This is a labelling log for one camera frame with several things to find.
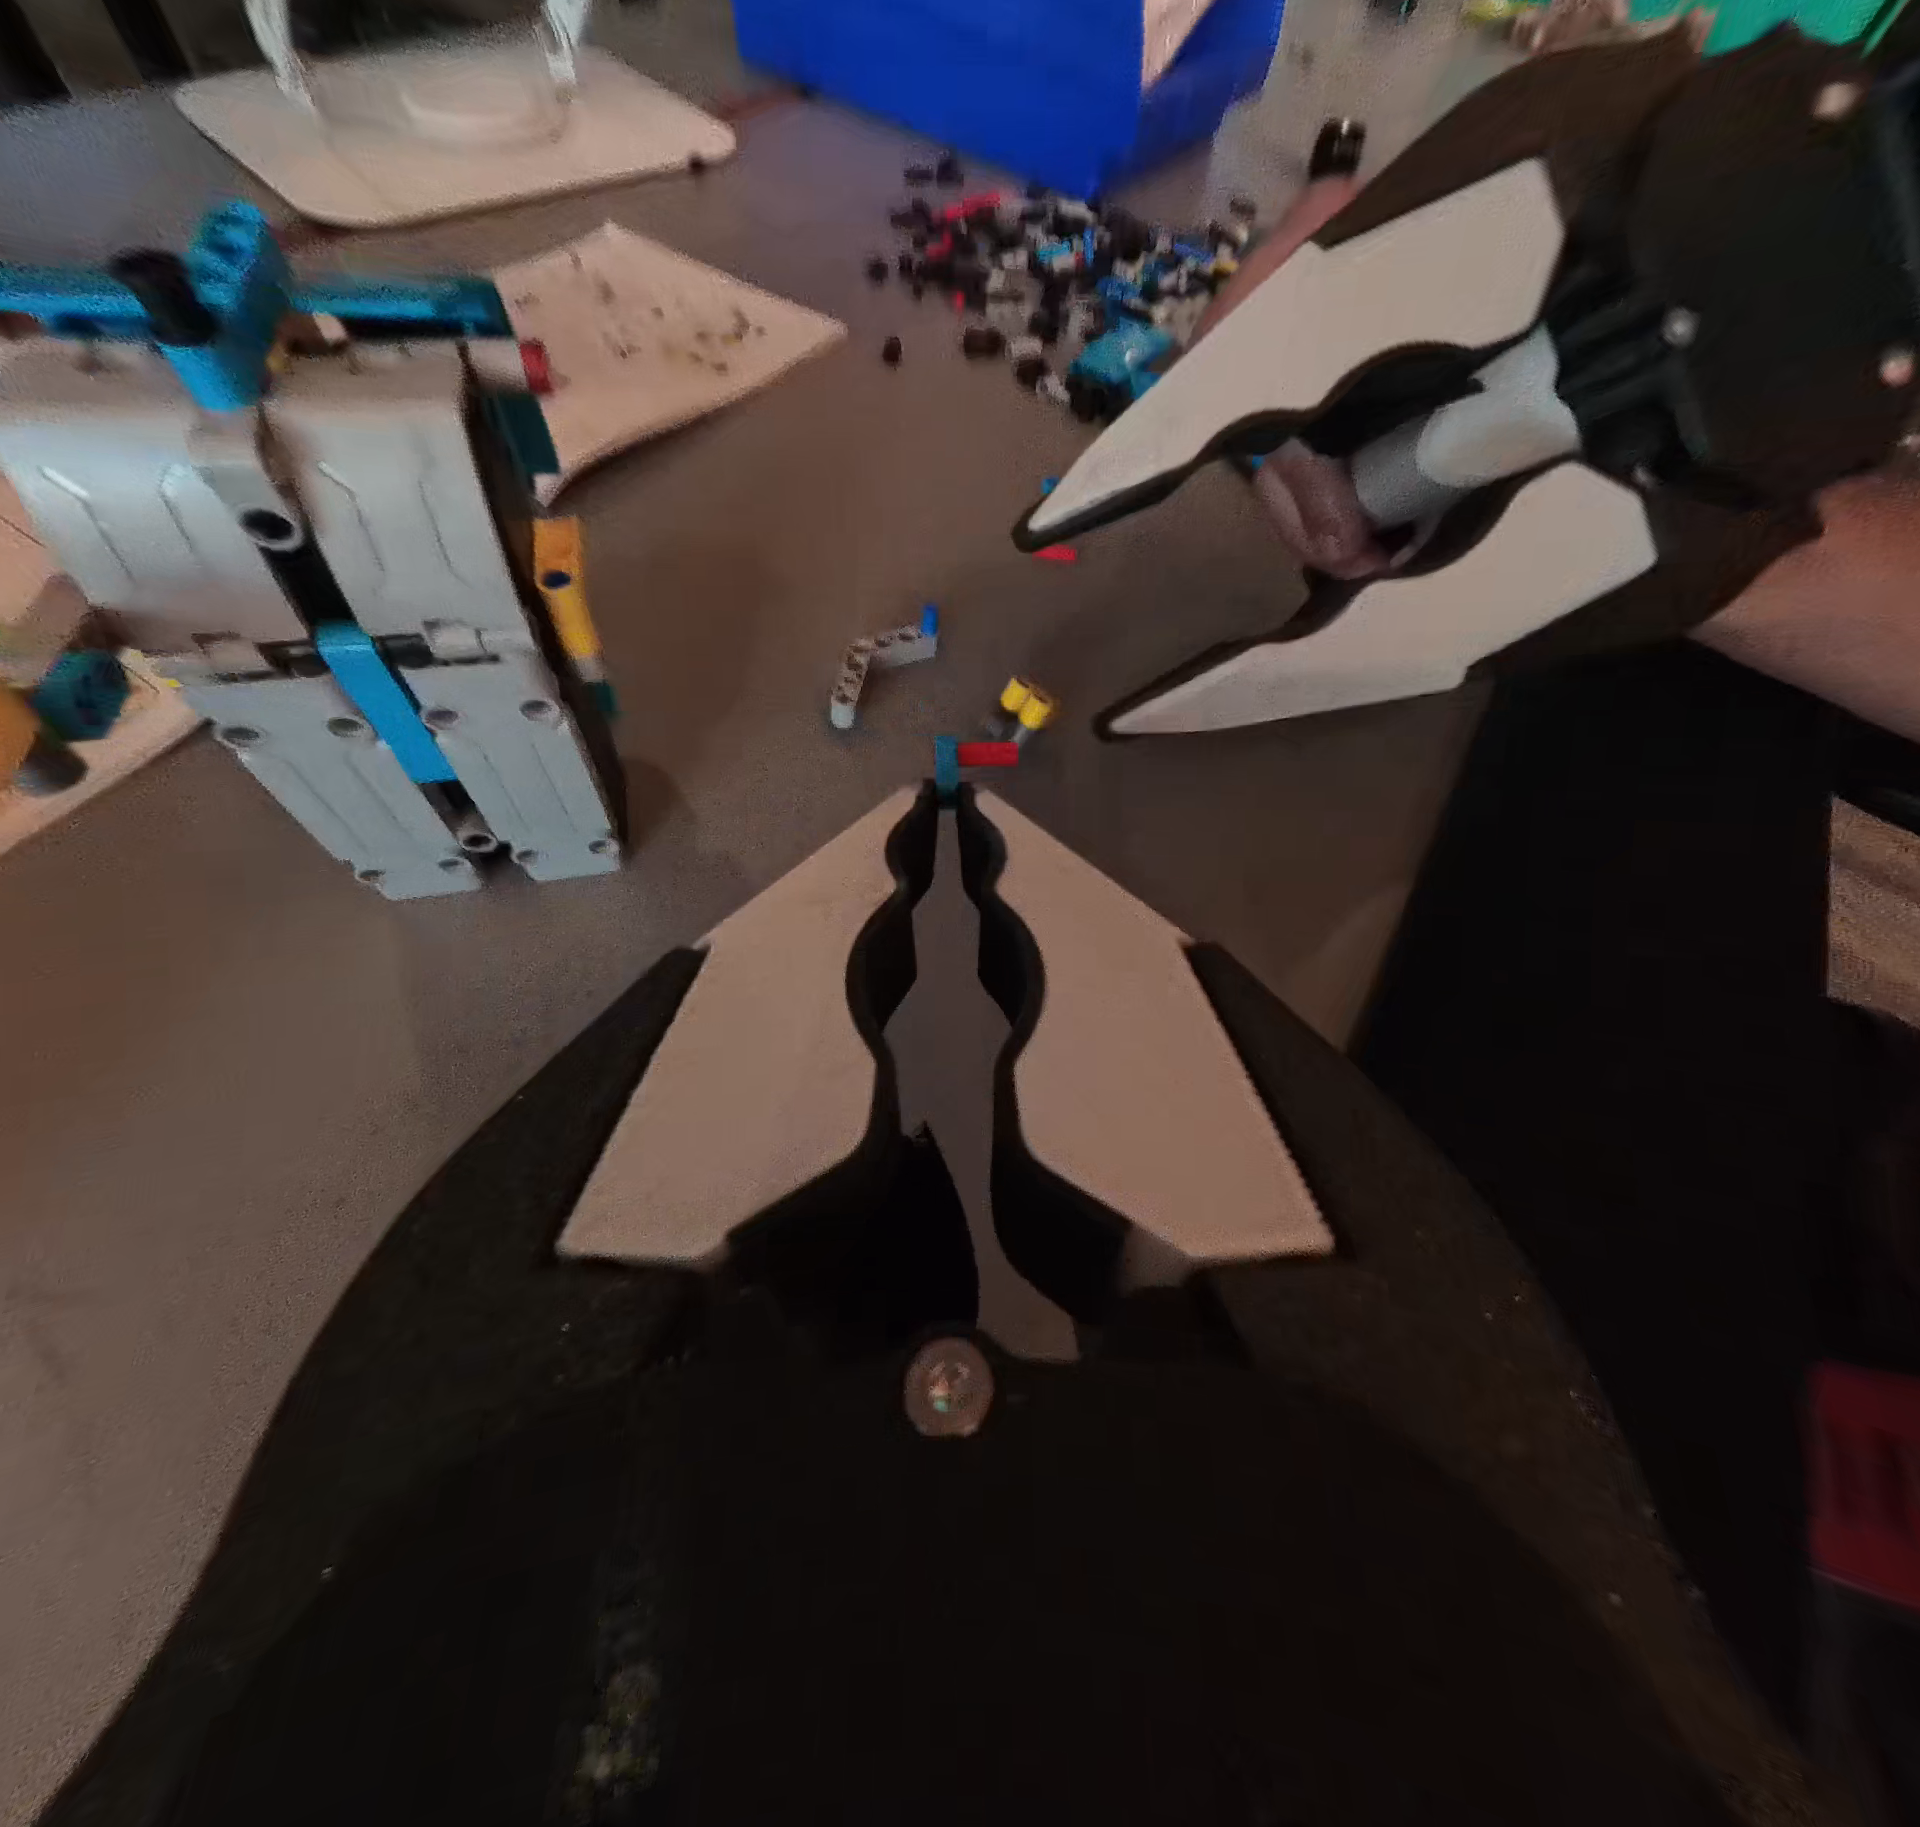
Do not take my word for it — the blue plastic bin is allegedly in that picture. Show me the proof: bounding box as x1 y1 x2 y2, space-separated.
718 0 1307 201

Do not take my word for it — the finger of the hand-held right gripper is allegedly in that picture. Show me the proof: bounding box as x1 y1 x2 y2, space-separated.
1095 465 1660 743
1017 160 1569 559

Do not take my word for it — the grey blue brick robot model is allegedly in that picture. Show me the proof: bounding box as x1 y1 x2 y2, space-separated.
0 197 625 899

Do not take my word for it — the white folding stand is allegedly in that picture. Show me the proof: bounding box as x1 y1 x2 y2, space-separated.
169 0 740 229

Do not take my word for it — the red cloth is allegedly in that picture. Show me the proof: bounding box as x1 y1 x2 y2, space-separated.
1805 1366 1920 1613

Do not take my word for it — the instruction booklet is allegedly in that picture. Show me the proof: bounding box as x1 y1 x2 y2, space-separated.
487 222 849 501

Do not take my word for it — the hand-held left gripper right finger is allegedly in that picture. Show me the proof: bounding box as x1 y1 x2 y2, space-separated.
957 790 1338 1272

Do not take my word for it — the grey angled beam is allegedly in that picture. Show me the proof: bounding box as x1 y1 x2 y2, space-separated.
830 606 942 733

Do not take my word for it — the brown crumpled paper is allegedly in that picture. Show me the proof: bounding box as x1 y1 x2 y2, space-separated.
1507 0 1714 56

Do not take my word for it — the person's right hand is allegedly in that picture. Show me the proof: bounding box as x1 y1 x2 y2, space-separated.
1258 438 1417 579

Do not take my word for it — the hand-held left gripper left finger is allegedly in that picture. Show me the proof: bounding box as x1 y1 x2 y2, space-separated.
558 790 942 1272

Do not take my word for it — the white instruction sheet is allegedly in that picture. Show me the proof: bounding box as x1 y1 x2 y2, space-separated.
0 485 206 860

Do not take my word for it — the pile of small brick pieces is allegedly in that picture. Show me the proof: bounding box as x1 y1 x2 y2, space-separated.
868 154 1278 424

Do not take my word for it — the person's brown clothing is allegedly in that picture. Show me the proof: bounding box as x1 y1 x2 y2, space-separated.
1351 643 1920 1827

